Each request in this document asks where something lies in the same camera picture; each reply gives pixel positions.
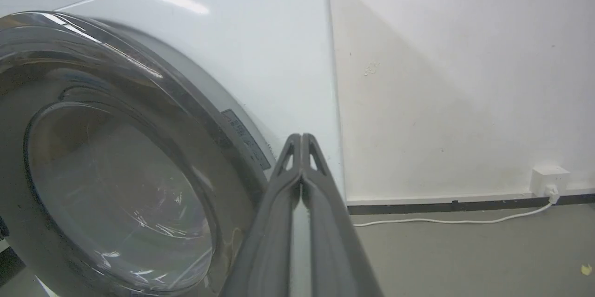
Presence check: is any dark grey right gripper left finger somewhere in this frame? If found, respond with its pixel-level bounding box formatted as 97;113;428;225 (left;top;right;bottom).
220;133;303;297

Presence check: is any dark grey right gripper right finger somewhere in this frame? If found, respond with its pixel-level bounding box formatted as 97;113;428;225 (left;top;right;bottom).
301;133;384;297

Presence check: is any grey round washing machine door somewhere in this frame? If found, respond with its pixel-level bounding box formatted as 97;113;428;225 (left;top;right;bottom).
0;12;268;297

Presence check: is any white washing machine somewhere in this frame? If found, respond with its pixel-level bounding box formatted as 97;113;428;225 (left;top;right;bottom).
0;0;347;297

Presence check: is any black skirting strip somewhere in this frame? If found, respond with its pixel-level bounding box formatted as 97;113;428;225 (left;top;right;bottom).
347;193;595;215

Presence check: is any white power cable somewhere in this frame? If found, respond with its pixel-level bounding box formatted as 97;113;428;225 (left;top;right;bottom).
353;199;555;228

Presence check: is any white wall power socket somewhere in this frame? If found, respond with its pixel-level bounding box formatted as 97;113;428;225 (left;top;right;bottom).
530;165;571;198

